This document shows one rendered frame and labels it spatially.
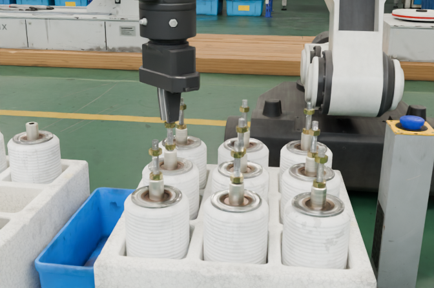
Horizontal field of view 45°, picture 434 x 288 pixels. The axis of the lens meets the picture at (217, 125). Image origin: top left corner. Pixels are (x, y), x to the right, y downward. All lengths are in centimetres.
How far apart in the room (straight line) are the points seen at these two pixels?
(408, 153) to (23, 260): 66
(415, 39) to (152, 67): 217
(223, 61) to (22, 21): 113
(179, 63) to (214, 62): 197
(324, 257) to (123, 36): 231
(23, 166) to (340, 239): 60
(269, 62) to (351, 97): 164
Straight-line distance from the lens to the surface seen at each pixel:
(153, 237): 77
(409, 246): 103
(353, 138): 130
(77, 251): 107
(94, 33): 298
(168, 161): 89
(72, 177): 108
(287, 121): 130
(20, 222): 92
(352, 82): 113
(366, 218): 132
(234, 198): 77
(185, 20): 80
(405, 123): 95
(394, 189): 97
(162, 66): 82
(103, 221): 118
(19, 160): 106
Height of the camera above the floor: 59
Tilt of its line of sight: 18 degrees down
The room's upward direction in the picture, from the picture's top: 1 degrees clockwise
